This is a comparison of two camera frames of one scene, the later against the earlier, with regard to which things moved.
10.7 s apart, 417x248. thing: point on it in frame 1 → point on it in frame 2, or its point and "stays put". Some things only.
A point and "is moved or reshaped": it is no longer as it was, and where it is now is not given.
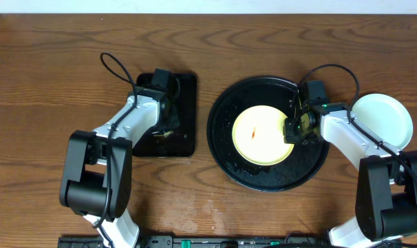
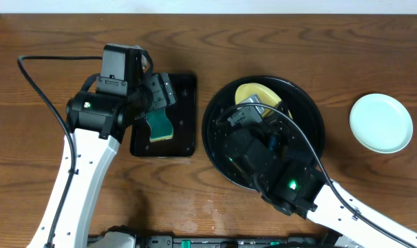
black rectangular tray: (184, 144) stays put
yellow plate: (258, 136) is moved or reshaped
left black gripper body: (170, 122) → (159, 96)
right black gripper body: (294, 132) → (274, 145)
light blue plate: (385, 117) stays put
